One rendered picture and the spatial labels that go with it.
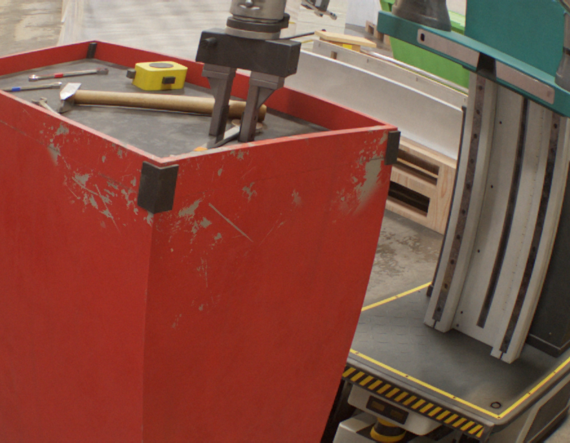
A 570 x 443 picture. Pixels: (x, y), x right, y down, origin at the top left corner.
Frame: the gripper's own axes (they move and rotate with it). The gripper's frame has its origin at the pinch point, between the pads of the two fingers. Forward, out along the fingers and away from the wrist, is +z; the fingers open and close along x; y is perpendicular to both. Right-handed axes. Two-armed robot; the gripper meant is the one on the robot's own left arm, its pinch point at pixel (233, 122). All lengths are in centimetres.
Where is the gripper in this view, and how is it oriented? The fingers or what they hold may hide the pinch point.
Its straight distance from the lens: 136.0
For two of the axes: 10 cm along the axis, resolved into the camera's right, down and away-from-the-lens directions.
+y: -3.1, 2.6, -9.1
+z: -1.6, 9.3, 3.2
